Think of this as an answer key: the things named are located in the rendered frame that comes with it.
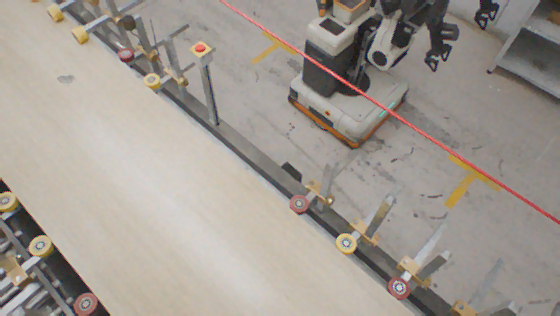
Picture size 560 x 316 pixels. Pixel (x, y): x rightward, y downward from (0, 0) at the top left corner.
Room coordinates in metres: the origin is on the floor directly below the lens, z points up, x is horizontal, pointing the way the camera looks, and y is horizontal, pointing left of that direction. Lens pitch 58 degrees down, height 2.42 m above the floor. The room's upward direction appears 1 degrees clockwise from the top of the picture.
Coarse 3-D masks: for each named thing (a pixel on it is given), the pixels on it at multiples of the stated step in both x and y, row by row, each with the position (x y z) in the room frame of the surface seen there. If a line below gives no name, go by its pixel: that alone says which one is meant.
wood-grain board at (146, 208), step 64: (0, 0) 1.97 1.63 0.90; (0, 64) 1.46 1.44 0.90; (64, 64) 1.47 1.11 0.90; (0, 128) 1.06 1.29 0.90; (64, 128) 1.07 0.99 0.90; (128, 128) 1.07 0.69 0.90; (192, 128) 1.08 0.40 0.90; (64, 192) 0.74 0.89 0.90; (128, 192) 0.74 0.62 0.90; (192, 192) 0.75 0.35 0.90; (256, 192) 0.75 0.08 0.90; (128, 256) 0.47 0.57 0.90; (192, 256) 0.47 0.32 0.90; (256, 256) 0.48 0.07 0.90; (320, 256) 0.48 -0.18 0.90
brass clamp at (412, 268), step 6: (402, 258) 0.51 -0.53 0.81; (408, 258) 0.50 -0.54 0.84; (402, 264) 0.47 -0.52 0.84; (408, 264) 0.47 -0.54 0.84; (414, 264) 0.47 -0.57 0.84; (402, 270) 0.46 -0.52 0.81; (408, 270) 0.45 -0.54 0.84; (414, 270) 0.45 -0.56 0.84; (414, 276) 0.43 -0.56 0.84; (414, 282) 0.41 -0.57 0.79; (420, 282) 0.41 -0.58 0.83; (426, 282) 0.40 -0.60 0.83
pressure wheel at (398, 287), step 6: (390, 282) 0.38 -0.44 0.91; (396, 282) 0.38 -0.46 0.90; (402, 282) 0.38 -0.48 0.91; (390, 288) 0.36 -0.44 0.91; (396, 288) 0.36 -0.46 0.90; (402, 288) 0.36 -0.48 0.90; (408, 288) 0.36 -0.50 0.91; (396, 294) 0.34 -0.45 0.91; (402, 294) 0.34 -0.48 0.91; (408, 294) 0.34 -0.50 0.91
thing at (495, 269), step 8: (496, 264) 0.48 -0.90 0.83; (504, 264) 0.49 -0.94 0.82; (488, 272) 0.45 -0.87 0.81; (496, 272) 0.45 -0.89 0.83; (488, 280) 0.42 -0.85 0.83; (480, 288) 0.39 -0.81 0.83; (488, 288) 0.39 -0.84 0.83; (472, 296) 0.36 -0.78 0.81; (480, 296) 0.36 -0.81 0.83; (472, 304) 0.33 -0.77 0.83
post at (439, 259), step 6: (444, 252) 0.44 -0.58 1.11; (450, 252) 0.44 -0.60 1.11; (432, 258) 0.45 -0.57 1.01; (438, 258) 0.43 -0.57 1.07; (444, 258) 0.42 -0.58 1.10; (426, 264) 0.44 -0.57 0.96; (432, 264) 0.43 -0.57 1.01; (438, 264) 0.42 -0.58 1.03; (420, 270) 0.43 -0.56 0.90; (426, 270) 0.42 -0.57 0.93; (432, 270) 0.41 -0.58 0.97; (420, 276) 0.42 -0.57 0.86; (426, 276) 0.41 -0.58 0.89; (408, 282) 0.43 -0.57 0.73
